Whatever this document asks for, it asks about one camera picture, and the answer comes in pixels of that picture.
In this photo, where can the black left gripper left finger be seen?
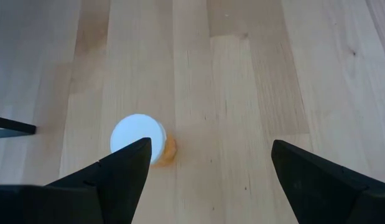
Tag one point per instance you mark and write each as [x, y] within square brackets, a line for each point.
[117, 186]

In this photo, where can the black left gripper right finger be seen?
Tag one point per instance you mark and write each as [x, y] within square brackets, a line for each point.
[319, 199]

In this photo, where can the orange pill bottle white cap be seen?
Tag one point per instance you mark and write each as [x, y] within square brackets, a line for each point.
[133, 130]

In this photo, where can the wooden shelf with black posts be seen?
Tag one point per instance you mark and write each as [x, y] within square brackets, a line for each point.
[12, 126]

